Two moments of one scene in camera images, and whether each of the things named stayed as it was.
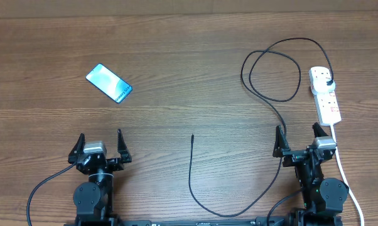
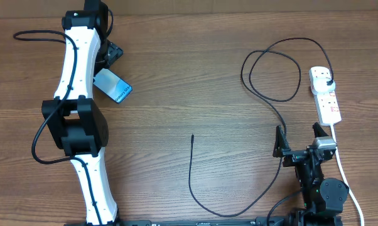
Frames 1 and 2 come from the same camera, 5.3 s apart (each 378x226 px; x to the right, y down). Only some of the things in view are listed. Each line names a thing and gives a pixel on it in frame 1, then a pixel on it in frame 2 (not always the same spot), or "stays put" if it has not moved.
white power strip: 326,102 stays put
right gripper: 293,156 stays put
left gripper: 117,164 → 115,51
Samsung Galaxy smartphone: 108,83 stays put
